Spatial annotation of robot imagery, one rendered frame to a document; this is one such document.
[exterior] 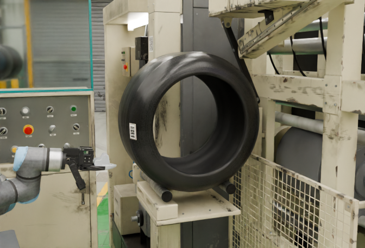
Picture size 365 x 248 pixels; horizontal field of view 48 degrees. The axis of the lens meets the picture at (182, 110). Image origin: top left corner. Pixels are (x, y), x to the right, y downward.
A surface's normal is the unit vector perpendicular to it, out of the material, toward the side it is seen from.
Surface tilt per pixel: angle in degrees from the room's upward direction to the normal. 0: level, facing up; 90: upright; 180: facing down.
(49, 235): 92
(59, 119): 90
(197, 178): 101
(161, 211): 90
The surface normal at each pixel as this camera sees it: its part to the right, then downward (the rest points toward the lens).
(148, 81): -0.31, -0.37
